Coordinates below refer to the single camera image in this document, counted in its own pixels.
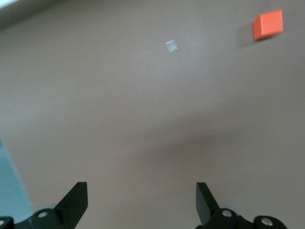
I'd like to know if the brown table cover sheet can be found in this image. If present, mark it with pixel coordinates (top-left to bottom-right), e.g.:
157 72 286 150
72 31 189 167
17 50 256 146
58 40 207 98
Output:
0 0 305 229

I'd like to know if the small clear tape piece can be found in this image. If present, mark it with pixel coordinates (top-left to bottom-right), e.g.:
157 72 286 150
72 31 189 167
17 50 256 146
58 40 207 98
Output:
165 39 178 53

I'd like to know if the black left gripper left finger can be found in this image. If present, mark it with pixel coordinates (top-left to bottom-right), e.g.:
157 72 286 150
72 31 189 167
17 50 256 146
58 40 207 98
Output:
0 182 89 229

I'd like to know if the orange wooden block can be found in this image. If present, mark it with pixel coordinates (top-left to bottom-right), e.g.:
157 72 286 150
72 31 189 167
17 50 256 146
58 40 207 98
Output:
252 9 284 41

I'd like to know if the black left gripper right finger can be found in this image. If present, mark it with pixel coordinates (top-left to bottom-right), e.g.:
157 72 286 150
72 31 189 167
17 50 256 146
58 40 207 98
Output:
194 182 288 229

